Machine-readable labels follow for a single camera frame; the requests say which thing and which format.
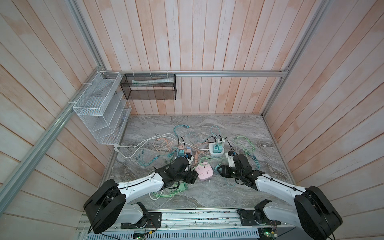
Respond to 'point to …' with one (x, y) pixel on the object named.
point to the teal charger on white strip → (217, 148)
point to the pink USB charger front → (188, 150)
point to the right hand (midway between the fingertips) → (220, 168)
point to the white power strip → (218, 141)
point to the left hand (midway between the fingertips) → (192, 176)
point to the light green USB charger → (182, 186)
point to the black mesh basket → (149, 86)
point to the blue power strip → (184, 154)
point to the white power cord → (143, 144)
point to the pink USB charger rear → (181, 146)
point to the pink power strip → (204, 170)
